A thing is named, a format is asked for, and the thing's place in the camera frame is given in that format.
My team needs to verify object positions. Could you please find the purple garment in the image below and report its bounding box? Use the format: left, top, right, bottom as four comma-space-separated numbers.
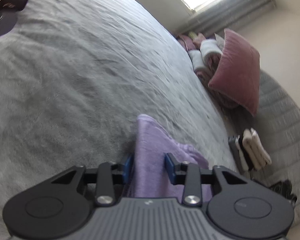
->
127, 114, 209, 202

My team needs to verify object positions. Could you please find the cream folded top garment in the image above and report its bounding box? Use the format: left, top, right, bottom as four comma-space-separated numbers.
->
250, 128, 272, 167

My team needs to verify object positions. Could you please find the beige folded garment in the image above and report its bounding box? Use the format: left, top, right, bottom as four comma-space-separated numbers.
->
242, 129, 266, 171

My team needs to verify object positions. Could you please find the grey padded headboard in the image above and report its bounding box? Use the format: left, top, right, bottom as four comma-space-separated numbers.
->
225, 68, 300, 228

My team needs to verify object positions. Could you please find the black folded garment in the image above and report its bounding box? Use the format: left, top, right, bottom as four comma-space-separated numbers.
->
238, 135, 254, 171

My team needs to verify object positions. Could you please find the dark grey folded garment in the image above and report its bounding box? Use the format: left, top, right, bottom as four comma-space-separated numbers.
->
228, 136, 244, 174

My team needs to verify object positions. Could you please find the pink velvet pillow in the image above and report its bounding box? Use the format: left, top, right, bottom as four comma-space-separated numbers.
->
208, 29, 260, 116

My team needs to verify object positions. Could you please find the grey bed sheet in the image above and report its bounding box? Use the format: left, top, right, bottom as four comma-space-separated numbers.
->
0, 0, 236, 239

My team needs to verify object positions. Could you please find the small pink cushion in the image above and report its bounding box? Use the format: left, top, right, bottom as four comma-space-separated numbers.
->
177, 32, 206, 51

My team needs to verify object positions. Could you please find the grey curtain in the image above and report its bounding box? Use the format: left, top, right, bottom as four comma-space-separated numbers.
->
173, 0, 276, 37

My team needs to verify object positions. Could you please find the round black phone stand base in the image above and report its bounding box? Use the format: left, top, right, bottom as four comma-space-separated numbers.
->
0, 11, 18, 36

